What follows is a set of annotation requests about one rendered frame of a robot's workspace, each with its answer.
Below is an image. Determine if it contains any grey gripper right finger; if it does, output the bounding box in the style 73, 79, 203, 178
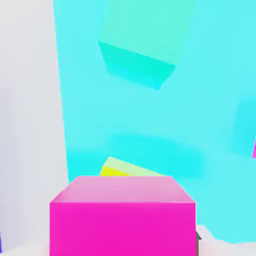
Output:
195, 224, 256, 256

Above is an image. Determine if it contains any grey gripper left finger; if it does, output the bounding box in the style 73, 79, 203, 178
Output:
0, 242, 51, 256

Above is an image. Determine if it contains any small magenta cube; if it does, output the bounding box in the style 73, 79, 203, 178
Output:
49, 175, 197, 256

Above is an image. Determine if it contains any small yellow cube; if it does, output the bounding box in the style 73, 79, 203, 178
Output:
99, 156, 167, 177

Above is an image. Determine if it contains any small turquoise cube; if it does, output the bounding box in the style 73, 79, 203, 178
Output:
97, 0, 198, 91

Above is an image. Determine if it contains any large cyan box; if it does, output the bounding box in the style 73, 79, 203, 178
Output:
52, 0, 256, 244

